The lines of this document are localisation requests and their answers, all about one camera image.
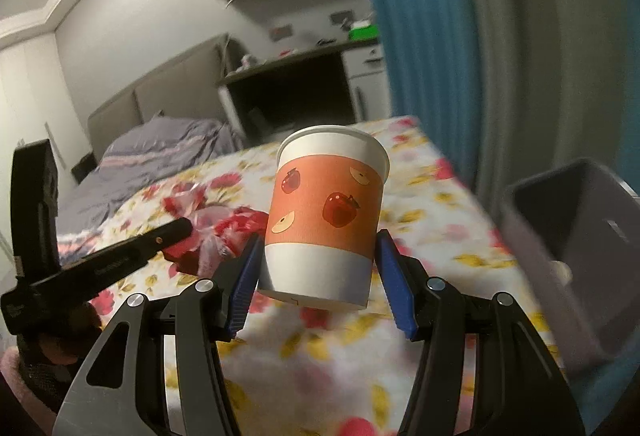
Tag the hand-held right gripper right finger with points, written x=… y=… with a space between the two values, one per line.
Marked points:
x=395 y=281

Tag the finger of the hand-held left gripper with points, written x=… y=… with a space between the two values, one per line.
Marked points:
x=162 y=240

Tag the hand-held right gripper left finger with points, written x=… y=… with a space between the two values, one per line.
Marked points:
x=245 y=286

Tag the red clear plastic wrapper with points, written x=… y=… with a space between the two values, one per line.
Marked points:
x=220 y=226

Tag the orange apple print paper cup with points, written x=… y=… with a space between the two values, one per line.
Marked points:
x=325 y=216

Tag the purple plastic waste bin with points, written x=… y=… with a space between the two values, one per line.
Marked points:
x=575 y=236

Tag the person's left hand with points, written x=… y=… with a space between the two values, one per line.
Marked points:
x=57 y=348

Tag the dark bedside table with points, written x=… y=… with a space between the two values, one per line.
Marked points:
x=84 y=168

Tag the purple blanket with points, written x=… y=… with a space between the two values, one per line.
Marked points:
x=150 y=150

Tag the floral bed sheet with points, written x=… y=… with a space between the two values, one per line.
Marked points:
x=325 y=366

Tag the grey padded headboard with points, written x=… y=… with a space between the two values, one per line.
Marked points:
x=175 y=85

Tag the desk with white drawers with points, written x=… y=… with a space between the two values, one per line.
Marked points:
x=290 y=90

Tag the white drawer cabinet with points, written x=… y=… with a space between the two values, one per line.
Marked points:
x=370 y=85

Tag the small white cup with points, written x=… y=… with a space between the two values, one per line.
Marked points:
x=247 y=60

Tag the blue curtain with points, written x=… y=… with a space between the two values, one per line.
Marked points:
x=425 y=40

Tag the green box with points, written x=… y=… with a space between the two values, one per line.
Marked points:
x=362 y=31

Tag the grey curtain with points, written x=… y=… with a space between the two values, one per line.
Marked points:
x=550 y=65

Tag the wall outlet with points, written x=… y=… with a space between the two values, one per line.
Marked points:
x=342 y=16
x=281 y=32

